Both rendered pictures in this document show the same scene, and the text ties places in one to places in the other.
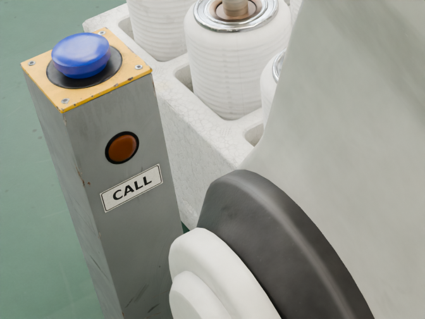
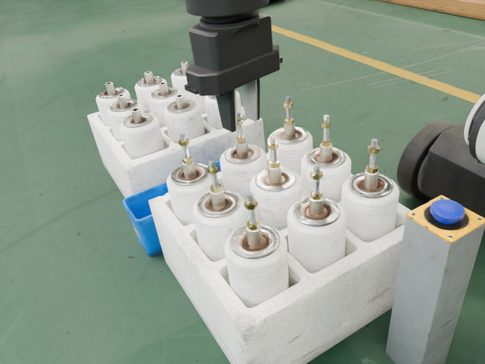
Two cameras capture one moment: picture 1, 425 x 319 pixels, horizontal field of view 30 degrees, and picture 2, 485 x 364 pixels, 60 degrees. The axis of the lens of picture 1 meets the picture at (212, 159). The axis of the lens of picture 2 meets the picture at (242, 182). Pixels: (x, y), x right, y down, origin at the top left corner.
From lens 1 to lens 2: 0.87 m
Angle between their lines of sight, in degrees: 67
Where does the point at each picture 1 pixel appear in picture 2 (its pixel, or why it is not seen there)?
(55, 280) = not seen: outside the picture
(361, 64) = not seen: outside the picture
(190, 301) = not seen: outside the picture
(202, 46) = (341, 228)
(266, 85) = (382, 201)
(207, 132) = (368, 256)
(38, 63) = (449, 234)
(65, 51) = (454, 211)
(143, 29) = (281, 279)
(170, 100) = (340, 272)
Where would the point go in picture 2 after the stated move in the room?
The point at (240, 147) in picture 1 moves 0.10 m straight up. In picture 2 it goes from (379, 243) to (384, 195)
